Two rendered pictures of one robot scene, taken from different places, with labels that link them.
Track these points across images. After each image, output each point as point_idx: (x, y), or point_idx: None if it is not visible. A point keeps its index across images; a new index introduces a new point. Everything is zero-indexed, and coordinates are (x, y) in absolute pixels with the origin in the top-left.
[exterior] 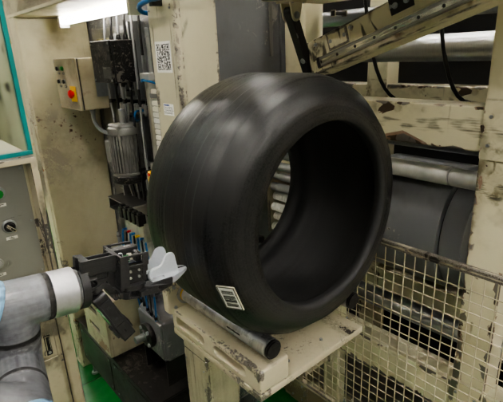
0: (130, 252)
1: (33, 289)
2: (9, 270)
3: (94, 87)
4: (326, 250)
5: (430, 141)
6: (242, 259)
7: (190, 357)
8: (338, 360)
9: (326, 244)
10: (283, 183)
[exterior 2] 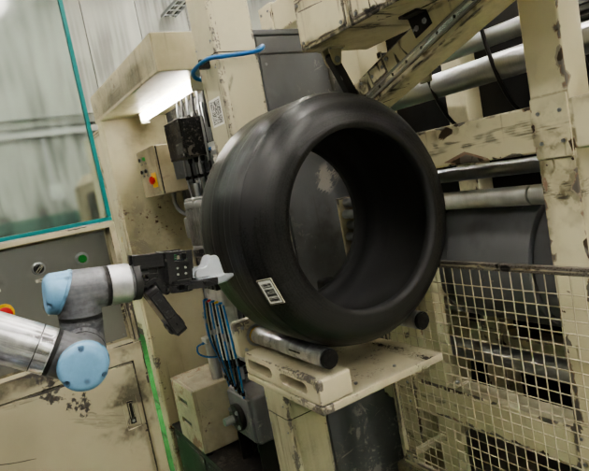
0: (179, 255)
1: (94, 273)
2: None
3: (173, 170)
4: (395, 278)
5: (491, 155)
6: (276, 251)
7: (275, 421)
8: (456, 436)
9: (395, 273)
10: None
